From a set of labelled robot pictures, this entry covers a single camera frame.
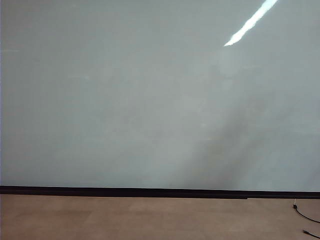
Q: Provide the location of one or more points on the black whiteboard tray rail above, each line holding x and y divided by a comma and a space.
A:
125, 196

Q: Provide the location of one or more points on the white glass whiteboard black frame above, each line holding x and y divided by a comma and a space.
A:
100, 100

